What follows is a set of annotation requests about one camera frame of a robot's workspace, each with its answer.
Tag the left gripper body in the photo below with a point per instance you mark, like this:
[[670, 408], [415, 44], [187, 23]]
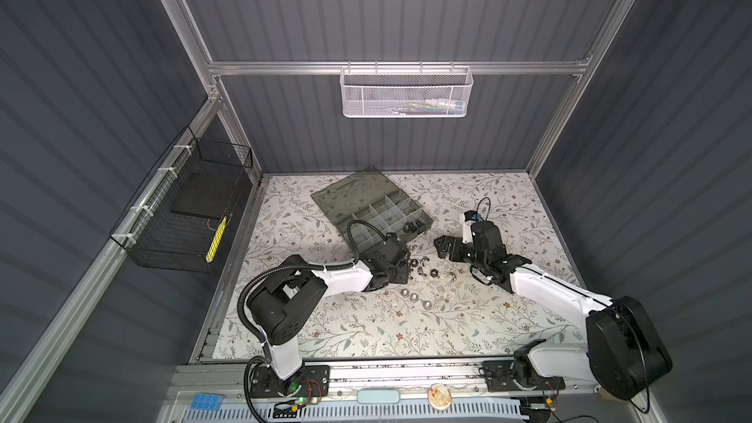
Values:
[[397, 255]]

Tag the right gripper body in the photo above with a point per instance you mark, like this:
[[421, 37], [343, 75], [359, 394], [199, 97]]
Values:
[[459, 247]]

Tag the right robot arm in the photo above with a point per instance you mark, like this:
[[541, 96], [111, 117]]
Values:
[[622, 351]]

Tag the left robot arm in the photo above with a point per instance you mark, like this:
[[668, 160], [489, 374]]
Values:
[[275, 305]]

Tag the floral table mat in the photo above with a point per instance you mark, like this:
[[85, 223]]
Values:
[[467, 318]]

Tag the grey compartment organizer box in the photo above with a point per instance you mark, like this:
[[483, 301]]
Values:
[[366, 205]]

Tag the round tape roll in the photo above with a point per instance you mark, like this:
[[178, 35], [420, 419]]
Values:
[[439, 396]]

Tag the blue block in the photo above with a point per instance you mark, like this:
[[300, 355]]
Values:
[[207, 402]]

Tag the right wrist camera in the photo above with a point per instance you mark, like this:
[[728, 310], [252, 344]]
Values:
[[471, 217]]

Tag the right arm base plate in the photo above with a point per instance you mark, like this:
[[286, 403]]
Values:
[[512, 375]]

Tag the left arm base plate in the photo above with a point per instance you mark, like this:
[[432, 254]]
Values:
[[311, 381]]

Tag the white wire mesh basket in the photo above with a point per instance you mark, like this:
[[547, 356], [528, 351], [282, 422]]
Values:
[[407, 93]]

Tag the black wire basket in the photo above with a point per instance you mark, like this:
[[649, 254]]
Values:
[[201, 181]]

